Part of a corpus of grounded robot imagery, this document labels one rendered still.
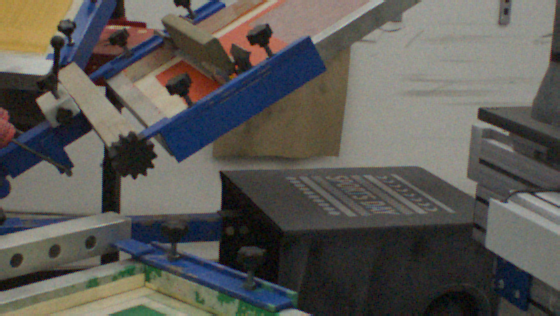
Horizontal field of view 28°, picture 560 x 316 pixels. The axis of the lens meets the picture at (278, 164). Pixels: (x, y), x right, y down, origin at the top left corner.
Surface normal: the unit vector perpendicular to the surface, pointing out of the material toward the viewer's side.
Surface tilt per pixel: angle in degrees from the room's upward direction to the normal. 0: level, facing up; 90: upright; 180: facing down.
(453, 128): 90
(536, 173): 90
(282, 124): 90
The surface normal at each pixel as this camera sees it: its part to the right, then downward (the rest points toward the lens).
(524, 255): -0.93, 0.04
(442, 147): 0.31, 0.25
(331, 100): -0.22, 0.21
